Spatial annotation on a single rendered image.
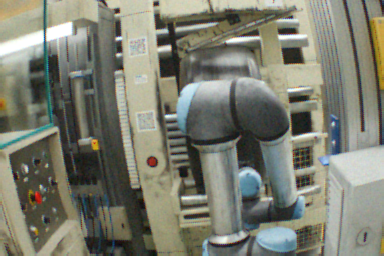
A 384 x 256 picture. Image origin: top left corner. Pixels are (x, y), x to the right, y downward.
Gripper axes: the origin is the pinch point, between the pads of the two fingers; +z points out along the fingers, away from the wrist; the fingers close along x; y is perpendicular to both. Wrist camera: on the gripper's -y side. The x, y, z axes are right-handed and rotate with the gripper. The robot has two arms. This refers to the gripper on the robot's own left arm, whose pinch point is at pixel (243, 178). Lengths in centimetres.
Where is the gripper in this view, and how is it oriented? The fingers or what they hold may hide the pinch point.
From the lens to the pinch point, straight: 165.6
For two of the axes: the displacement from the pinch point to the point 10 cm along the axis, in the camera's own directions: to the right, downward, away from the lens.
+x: -9.9, 1.2, 0.5
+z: 0.5, 0.2, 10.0
